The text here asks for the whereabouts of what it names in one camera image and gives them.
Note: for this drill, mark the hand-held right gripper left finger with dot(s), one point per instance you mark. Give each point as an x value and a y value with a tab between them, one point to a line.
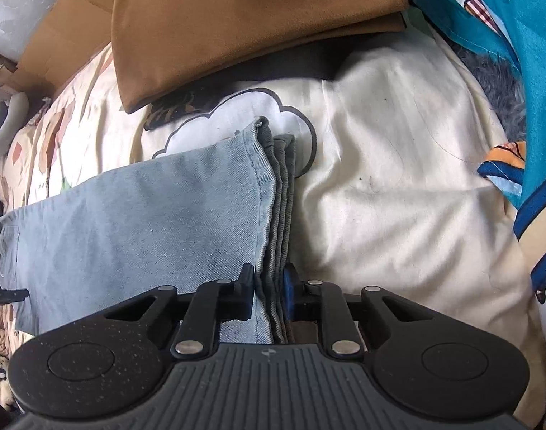
246	291

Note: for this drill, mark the grey wrapped mattress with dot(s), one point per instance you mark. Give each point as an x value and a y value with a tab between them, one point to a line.
17	18

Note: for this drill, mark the flattened cardboard sheet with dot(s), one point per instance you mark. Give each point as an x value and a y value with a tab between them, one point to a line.
62	49

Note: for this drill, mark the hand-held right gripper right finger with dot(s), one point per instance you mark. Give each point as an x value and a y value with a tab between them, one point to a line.
291	293

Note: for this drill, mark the teal printed blanket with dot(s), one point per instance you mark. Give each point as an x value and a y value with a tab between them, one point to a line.
523	76

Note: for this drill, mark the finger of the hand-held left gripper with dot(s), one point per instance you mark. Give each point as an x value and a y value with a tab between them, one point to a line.
10	295

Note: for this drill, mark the grey neck pillow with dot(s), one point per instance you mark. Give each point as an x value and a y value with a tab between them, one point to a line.
13	121

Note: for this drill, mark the cream bear printed blanket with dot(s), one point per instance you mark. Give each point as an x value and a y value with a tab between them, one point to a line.
389	197

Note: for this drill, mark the brown folded cloth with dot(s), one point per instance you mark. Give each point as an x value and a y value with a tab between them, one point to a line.
232	22

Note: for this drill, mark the grey fluffy cloth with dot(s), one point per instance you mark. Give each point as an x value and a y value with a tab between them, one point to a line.
497	89

